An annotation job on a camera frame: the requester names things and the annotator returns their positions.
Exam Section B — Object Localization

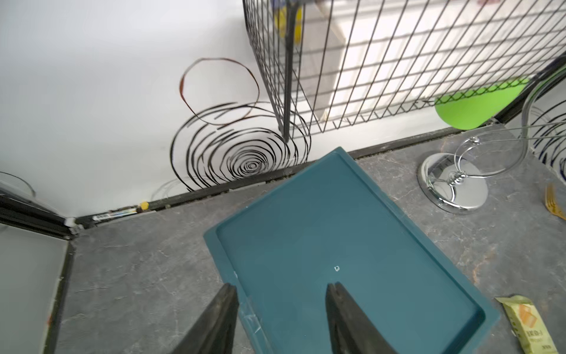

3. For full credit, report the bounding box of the yellow snack tube package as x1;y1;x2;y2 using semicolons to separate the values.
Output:
274;5;303;45

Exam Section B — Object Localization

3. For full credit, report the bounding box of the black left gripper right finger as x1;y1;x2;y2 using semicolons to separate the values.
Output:
325;283;396;354

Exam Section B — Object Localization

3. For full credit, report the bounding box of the pen at wall base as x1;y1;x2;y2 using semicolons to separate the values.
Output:
92;201;149;223

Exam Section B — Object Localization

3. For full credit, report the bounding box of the teal drawer cabinet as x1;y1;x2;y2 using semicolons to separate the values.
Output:
204;148;500;353

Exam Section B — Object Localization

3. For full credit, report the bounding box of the white box in basket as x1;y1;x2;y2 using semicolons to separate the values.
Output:
295;0;566;125

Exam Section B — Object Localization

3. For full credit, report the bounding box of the gold fork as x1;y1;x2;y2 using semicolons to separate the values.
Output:
545;184;566;221

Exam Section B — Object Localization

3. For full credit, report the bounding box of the green cookie packet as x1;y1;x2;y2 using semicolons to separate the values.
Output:
495;295;558;354

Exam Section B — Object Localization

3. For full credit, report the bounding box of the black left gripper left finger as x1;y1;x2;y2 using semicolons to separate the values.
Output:
172;283;240;354

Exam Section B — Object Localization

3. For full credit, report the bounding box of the black wire wall basket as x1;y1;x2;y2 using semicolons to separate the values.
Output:
242;0;566;142

